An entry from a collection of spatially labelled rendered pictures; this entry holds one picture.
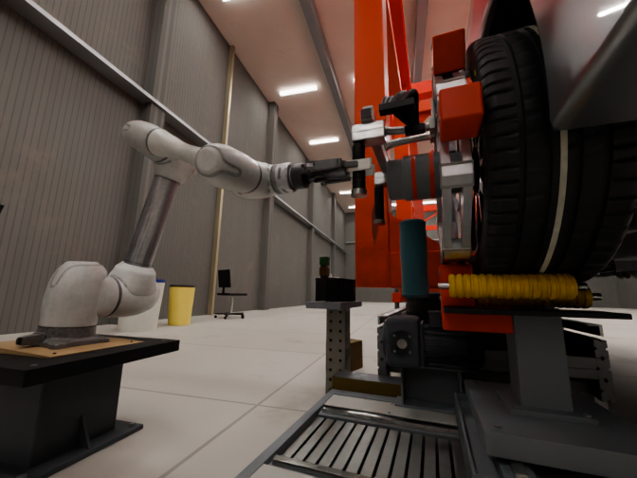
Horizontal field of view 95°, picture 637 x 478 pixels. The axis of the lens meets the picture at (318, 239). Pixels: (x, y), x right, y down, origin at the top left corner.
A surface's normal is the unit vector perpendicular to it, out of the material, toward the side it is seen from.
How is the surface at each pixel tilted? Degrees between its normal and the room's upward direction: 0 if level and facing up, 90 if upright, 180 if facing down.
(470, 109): 90
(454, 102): 90
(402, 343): 90
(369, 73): 90
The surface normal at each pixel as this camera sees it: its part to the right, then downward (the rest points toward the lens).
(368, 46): -0.36, -0.18
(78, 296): 0.64, -0.13
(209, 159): -0.22, 0.02
